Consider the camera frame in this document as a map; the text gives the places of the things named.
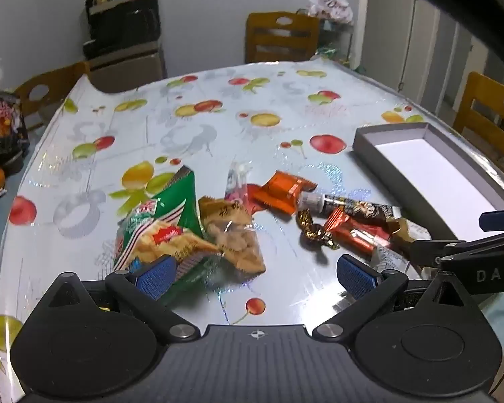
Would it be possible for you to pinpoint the grey cardboard box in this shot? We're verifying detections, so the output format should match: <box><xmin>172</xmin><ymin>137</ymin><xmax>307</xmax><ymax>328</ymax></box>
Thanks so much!
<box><xmin>352</xmin><ymin>122</ymin><xmax>504</xmax><ymax>240</ymax></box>

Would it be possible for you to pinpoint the metal shelf cart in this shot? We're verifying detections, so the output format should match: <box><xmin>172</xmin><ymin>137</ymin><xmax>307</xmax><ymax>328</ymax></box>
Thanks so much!
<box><xmin>317</xmin><ymin>21</ymin><xmax>355</xmax><ymax>70</ymax></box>

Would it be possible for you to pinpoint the brown stick snack packet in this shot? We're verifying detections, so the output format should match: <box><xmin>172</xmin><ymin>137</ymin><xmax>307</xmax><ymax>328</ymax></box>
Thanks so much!
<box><xmin>298</xmin><ymin>191</ymin><xmax>402</xmax><ymax>223</ymax></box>

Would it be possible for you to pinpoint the red orange wafer packet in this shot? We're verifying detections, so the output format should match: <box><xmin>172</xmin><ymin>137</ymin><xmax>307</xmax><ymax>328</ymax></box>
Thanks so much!
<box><xmin>323</xmin><ymin>207</ymin><xmax>408</xmax><ymax>269</ymax></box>

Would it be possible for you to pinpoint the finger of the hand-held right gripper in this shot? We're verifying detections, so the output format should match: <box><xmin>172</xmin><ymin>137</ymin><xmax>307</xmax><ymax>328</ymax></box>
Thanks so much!
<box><xmin>409</xmin><ymin>239</ymin><xmax>467</xmax><ymax>267</ymax></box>
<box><xmin>479</xmin><ymin>208</ymin><xmax>504</xmax><ymax>232</ymax></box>

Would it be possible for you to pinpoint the wooden chair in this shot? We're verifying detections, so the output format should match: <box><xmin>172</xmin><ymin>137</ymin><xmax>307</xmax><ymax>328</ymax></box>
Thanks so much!
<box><xmin>453</xmin><ymin>71</ymin><xmax>504</xmax><ymax>173</ymax></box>
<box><xmin>246</xmin><ymin>12</ymin><xmax>320</xmax><ymax>64</ymax></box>
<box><xmin>14</xmin><ymin>62</ymin><xmax>91</xmax><ymax>131</ymax></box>

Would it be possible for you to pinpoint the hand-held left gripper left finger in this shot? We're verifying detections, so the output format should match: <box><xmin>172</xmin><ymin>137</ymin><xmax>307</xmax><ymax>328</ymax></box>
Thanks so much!
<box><xmin>40</xmin><ymin>255</ymin><xmax>200</xmax><ymax>342</ymax></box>

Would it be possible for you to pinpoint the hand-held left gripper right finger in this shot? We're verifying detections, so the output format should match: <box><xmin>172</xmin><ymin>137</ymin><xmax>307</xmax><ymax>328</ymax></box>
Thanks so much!
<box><xmin>313</xmin><ymin>255</ymin><xmax>475</xmax><ymax>341</ymax></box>

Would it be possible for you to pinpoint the orange snack packet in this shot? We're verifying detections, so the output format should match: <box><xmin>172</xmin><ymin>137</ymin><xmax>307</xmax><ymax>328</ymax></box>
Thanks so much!
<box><xmin>252</xmin><ymin>171</ymin><xmax>318</xmax><ymax>215</ymax></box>

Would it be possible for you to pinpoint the white door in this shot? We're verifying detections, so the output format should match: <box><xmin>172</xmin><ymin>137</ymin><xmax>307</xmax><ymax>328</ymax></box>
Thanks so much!
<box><xmin>363</xmin><ymin>0</ymin><xmax>439</xmax><ymax>105</ymax></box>

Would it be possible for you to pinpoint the grey cabinet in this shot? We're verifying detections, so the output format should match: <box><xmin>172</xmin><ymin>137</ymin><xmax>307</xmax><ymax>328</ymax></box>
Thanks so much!
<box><xmin>83</xmin><ymin>44</ymin><xmax>166</xmax><ymax>93</ymax></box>

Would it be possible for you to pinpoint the gold foil candy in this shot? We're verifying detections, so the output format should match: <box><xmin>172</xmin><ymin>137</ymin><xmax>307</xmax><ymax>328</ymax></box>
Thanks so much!
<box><xmin>296</xmin><ymin>209</ymin><xmax>337</xmax><ymax>248</ymax></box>

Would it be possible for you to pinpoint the pink clear candy packet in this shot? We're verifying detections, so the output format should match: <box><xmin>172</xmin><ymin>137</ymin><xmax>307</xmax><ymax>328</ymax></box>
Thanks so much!
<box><xmin>224</xmin><ymin>162</ymin><xmax>253</xmax><ymax>211</ymax></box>

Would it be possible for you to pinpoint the white gold snack packet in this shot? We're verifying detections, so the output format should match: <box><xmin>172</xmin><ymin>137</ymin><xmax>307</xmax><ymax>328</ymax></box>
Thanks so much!
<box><xmin>388</xmin><ymin>217</ymin><xmax>431</xmax><ymax>246</ymax></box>

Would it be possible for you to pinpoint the white plastic bag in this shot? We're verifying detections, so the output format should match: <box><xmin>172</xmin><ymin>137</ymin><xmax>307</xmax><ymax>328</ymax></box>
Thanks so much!
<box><xmin>306</xmin><ymin>0</ymin><xmax>354</xmax><ymax>26</ymax></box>

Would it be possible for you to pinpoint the fruit print tablecloth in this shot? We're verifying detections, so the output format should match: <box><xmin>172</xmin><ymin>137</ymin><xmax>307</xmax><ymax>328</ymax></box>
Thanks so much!
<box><xmin>0</xmin><ymin>59</ymin><xmax>504</xmax><ymax>403</ymax></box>

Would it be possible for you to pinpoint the black noodle bag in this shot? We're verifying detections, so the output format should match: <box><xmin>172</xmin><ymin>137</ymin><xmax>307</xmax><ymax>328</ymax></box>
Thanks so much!
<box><xmin>0</xmin><ymin>90</ymin><xmax>30</xmax><ymax>164</ymax></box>

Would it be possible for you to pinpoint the tan biscuit bag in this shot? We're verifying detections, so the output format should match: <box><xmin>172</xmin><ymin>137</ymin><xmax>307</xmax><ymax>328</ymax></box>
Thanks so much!
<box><xmin>198</xmin><ymin>195</ymin><xmax>266</xmax><ymax>275</ymax></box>

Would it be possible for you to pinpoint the green chip bag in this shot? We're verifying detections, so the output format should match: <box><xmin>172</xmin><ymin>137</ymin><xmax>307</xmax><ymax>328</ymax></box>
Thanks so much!
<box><xmin>113</xmin><ymin>165</ymin><xmax>223</xmax><ymax>307</ymax></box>

